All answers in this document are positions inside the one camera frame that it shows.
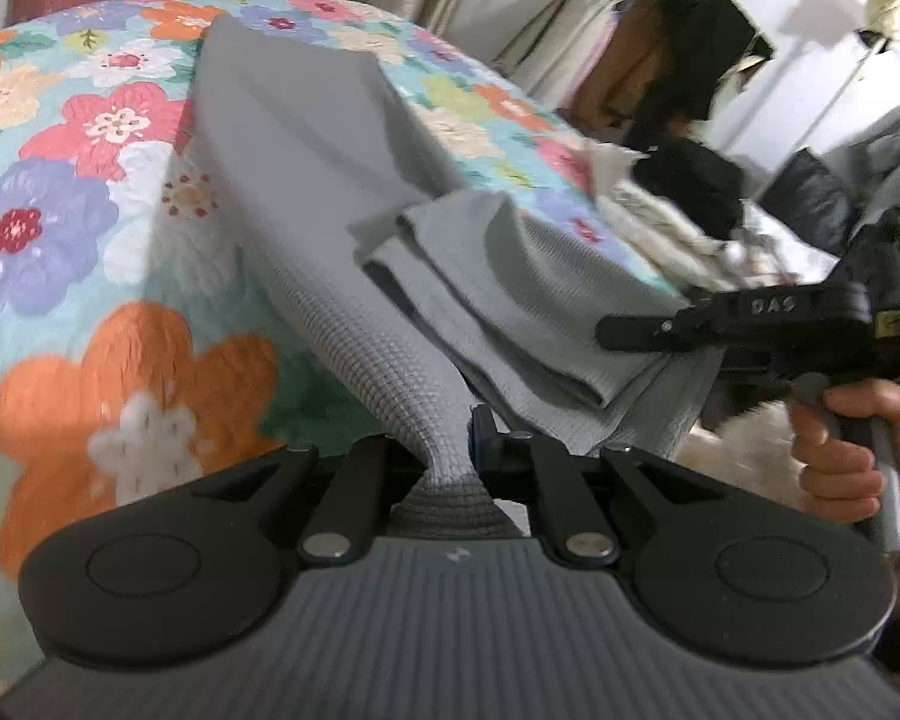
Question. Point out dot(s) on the pile of white and black clothes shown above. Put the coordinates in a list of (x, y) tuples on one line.
[(675, 202)]

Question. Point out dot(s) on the hanging clothes on rack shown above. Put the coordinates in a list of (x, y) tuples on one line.
[(645, 60)]

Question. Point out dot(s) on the person's right hand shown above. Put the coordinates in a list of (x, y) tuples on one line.
[(840, 457)]

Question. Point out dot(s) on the white fluffy rug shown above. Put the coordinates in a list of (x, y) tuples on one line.
[(742, 450)]

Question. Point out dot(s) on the floral quilted blanket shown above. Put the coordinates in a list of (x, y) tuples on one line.
[(97, 262)]

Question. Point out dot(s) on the black leather cushion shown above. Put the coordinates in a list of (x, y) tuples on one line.
[(810, 195)]

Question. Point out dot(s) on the grey cloth heap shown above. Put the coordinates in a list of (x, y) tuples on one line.
[(896, 146)]

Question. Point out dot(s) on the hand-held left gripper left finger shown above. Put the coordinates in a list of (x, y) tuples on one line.
[(345, 499)]

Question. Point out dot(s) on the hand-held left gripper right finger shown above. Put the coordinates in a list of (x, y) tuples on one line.
[(484, 441)]

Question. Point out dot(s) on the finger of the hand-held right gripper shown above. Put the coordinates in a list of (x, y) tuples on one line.
[(645, 330)]

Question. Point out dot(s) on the grey waffle-knit garment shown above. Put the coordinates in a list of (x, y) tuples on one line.
[(390, 255)]

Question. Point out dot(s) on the floor lamp with cream shade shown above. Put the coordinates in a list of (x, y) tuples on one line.
[(896, 11)]

